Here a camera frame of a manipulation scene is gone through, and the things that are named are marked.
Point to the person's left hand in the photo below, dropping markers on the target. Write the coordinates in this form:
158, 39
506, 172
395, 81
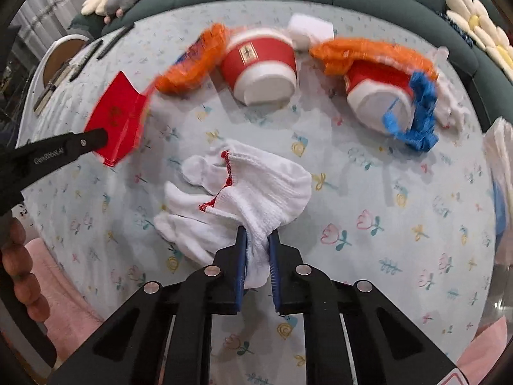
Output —
18, 252

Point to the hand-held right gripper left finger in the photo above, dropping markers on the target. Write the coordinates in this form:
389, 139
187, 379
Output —
241, 264

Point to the white red-hemmed knit glove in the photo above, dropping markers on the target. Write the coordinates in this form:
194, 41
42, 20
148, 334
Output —
188, 224
268, 192

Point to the red paper packet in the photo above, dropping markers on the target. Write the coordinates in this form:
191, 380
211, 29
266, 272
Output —
118, 116

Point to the green sofa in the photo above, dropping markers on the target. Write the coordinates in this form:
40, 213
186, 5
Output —
360, 4

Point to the grey metal tool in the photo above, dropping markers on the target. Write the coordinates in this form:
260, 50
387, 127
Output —
52, 86

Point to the dark blue patterned cloth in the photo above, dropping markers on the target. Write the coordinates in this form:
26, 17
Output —
449, 18

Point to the pink fuzzy fabric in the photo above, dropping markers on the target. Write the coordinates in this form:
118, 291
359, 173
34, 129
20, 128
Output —
60, 300

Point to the plain white knit glove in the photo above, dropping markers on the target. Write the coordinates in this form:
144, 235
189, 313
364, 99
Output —
449, 96

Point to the black pen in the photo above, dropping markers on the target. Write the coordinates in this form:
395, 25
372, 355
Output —
86, 60
116, 40

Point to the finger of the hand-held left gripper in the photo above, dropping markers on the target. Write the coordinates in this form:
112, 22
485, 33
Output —
72, 146

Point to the red and white paper cup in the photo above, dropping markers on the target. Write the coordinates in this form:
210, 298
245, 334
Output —
372, 96
260, 60

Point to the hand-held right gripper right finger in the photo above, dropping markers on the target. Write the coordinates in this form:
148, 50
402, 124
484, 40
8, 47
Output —
274, 264

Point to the white foam block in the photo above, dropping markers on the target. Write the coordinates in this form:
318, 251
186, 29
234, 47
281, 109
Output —
310, 30

